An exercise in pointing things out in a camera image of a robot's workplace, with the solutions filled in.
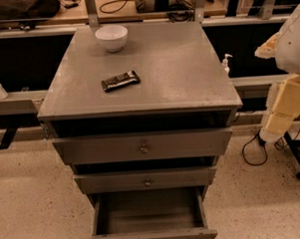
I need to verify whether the black bag on desk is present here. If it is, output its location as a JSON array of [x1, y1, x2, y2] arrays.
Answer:
[[0, 0, 61, 29]]

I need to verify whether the grey middle drawer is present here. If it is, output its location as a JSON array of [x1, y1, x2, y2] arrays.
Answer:
[[74, 166, 216, 194]]

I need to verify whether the black snack bar wrapper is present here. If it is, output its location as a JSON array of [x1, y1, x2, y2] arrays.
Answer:
[[102, 71, 141, 93]]

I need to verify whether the white pump bottle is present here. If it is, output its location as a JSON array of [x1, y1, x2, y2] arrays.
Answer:
[[221, 54, 233, 75]]

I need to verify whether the black floor cable with adapter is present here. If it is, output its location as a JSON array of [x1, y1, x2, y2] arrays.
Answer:
[[239, 113, 300, 167]]

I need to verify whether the grey bottom drawer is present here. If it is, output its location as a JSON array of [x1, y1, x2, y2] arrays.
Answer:
[[90, 187, 218, 239]]

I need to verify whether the white ceramic bowl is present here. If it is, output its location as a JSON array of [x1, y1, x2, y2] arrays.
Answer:
[[96, 25, 129, 53]]

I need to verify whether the black cable loop on desk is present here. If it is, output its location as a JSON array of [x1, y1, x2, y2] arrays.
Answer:
[[98, 0, 133, 15]]

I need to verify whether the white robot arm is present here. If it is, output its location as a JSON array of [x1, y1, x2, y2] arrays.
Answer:
[[255, 4, 300, 142]]

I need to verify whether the grey drawer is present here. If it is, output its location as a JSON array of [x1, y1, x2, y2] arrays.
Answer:
[[74, 166, 216, 194], [90, 187, 218, 239], [53, 127, 232, 164]]

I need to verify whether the grey wooden drawer cabinet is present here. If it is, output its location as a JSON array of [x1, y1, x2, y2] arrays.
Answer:
[[32, 18, 248, 210]]

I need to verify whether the grey top drawer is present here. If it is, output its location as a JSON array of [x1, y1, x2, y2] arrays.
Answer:
[[53, 127, 232, 164]]

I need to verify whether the black shelf bracket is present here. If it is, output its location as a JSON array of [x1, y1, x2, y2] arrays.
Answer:
[[0, 126, 18, 150]]

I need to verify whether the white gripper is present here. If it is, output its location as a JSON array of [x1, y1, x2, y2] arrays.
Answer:
[[255, 33, 300, 142]]

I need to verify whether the black coiled cable bundle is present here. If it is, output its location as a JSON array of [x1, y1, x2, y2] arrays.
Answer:
[[165, 0, 196, 24]]

